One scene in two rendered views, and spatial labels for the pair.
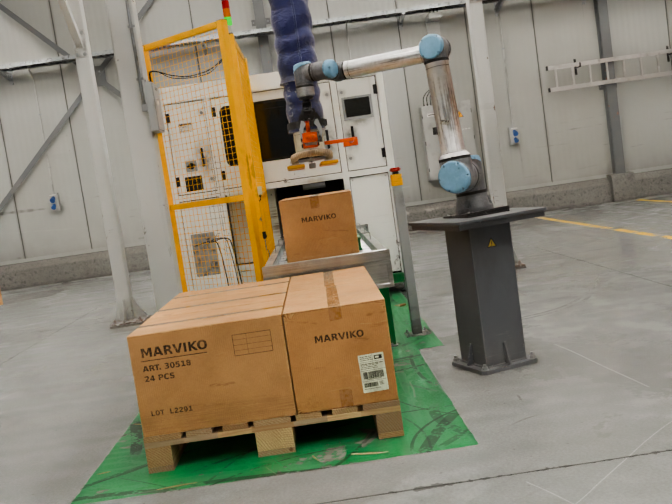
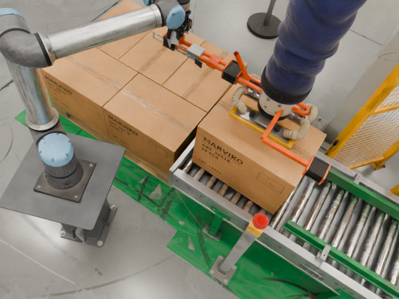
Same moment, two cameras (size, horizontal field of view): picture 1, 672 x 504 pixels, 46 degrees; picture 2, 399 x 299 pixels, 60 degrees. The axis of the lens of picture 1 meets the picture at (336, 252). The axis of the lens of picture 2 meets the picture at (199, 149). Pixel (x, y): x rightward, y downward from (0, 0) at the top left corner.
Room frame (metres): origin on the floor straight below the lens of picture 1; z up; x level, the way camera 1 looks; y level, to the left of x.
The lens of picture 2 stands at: (4.78, -1.08, 2.47)
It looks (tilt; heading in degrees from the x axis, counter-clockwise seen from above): 59 degrees down; 114
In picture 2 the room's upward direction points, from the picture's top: 11 degrees clockwise
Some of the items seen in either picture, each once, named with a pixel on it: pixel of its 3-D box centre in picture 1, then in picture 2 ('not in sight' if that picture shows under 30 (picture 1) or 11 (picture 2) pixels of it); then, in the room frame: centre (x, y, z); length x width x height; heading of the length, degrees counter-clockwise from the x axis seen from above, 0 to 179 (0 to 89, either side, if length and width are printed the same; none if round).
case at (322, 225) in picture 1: (320, 228); (254, 148); (4.61, 0.07, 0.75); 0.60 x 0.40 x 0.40; 0
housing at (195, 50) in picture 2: not in sight; (195, 52); (4.15, 0.05, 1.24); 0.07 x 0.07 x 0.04; 2
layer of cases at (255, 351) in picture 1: (271, 338); (148, 82); (3.58, 0.35, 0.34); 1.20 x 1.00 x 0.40; 1
